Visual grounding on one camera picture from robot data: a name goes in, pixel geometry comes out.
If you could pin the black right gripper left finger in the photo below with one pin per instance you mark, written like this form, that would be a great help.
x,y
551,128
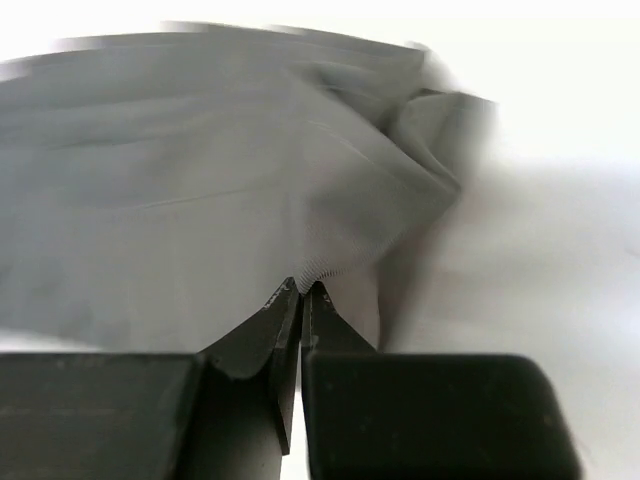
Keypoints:
x,y
224,412

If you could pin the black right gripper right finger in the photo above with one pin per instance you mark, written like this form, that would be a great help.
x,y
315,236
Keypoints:
x,y
371,415

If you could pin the grey pleated skirt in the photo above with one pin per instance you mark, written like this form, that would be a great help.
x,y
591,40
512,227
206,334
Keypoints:
x,y
157,188

